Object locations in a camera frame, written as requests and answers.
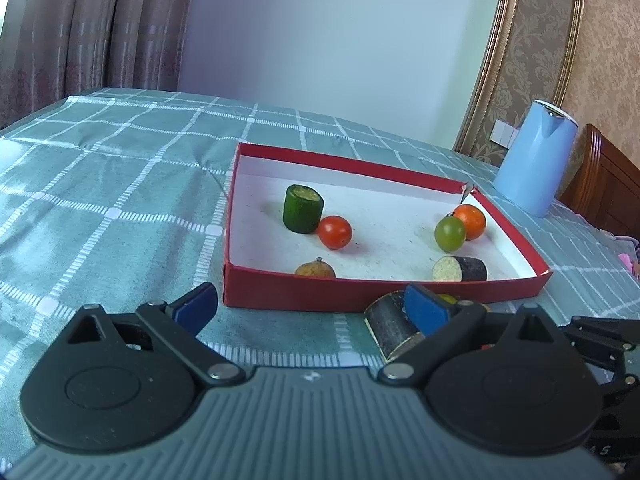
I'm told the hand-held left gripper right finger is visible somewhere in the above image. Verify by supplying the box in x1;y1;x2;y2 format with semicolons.
377;283;568;389

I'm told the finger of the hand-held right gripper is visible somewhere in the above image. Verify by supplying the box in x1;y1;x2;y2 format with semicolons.
559;314;640;368

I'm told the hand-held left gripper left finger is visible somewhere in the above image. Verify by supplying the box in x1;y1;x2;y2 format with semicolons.
65;282;247;389

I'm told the large dark eggplant piece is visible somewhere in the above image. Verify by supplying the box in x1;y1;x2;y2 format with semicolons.
364;291;426;362

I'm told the small dark eggplant piece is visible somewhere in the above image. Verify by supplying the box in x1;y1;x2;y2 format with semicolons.
432;255;488;282

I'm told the red cardboard box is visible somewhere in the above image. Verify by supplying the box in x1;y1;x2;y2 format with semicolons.
222;142;553;313

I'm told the green cherry tomato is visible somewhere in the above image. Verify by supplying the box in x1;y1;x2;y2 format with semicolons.
434;215;467;253

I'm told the orange cherry tomato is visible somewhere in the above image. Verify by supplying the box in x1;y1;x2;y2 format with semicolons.
453;204;487;241

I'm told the large brown longan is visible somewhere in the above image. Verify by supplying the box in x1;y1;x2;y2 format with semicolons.
294;257;337;279

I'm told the red cherry tomato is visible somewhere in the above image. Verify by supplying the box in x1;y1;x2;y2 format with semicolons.
318;215;353;251

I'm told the green cucumber piece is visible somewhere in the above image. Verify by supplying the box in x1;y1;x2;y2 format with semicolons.
282;184;325;234

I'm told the pink cloth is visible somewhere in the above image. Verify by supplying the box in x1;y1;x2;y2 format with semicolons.
617;235;640;278

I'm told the green checked tablecloth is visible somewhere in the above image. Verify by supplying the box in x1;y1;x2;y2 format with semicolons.
0;87;640;480

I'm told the wooden chair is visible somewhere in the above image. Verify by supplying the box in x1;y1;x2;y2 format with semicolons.
559;123;640;243

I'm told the blue electric kettle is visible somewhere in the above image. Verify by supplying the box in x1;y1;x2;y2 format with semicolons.
493;99;579;218

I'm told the brown patterned curtain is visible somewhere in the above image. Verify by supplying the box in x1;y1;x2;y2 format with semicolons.
0;0;201;128

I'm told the white wall switch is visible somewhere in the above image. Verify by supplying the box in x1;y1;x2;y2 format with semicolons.
491;120;520;148

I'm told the gold wall frame moulding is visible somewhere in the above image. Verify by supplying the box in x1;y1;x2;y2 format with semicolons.
452;0;588;163

